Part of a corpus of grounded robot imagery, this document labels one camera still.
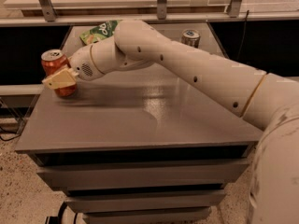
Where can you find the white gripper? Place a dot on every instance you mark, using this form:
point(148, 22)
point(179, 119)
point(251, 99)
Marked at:
point(81, 63)

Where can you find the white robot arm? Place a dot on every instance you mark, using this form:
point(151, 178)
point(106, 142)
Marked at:
point(266, 101)

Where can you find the silver slim drink can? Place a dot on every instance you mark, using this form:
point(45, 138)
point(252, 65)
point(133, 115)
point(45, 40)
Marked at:
point(190, 37)

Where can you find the green chip bag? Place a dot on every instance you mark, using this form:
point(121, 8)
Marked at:
point(100, 32)

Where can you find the grey drawer cabinet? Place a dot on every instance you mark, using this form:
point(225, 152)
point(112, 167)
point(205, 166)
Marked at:
point(137, 147)

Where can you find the metal railing frame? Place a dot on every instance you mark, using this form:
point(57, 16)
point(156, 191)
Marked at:
point(89, 12)

